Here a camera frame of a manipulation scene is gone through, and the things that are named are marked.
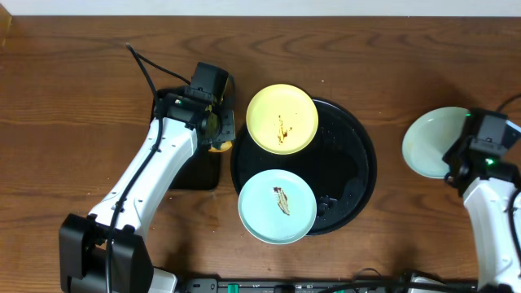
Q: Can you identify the yellow sponge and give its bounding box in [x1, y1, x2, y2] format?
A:
[208, 141, 233, 153]

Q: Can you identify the yellow plate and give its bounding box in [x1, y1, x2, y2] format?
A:
[246, 84, 318, 155]

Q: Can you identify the light green plate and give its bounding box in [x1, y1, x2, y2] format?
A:
[238, 169, 317, 245]
[402, 107, 470, 179]

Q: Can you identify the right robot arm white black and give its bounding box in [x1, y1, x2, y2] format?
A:
[443, 138, 520, 292]

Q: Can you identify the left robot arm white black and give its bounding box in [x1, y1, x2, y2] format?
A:
[59, 98, 235, 292]

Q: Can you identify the black rectangular tray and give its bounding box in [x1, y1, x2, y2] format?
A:
[147, 86, 221, 190]

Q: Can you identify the black round tray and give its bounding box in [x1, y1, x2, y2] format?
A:
[230, 98, 377, 235]

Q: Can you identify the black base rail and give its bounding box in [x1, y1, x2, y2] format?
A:
[174, 268, 478, 293]

